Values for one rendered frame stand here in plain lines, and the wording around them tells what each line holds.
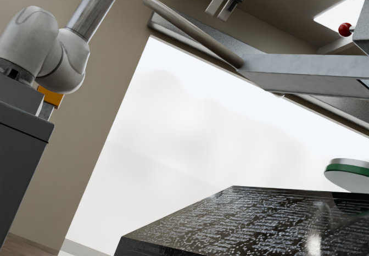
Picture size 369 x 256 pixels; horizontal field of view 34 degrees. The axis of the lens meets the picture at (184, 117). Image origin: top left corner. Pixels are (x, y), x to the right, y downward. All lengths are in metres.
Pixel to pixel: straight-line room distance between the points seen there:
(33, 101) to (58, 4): 6.36
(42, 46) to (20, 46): 0.07
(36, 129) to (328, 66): 0.88
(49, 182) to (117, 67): 1.75
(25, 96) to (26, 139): 0.15
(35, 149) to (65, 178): 6.07
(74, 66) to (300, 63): 0.98
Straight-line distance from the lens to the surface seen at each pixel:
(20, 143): 1.78
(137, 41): 8.19
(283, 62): 1.41
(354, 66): 1.28
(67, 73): 2.11
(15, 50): 1.95
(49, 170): 7.84
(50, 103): 2.91
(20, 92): 1.86
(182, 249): 1.18
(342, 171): 1.13
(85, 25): 2.17
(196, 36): 1.50
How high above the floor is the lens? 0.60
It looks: 12 degrees up
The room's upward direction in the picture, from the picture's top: 22 degrees clockwise
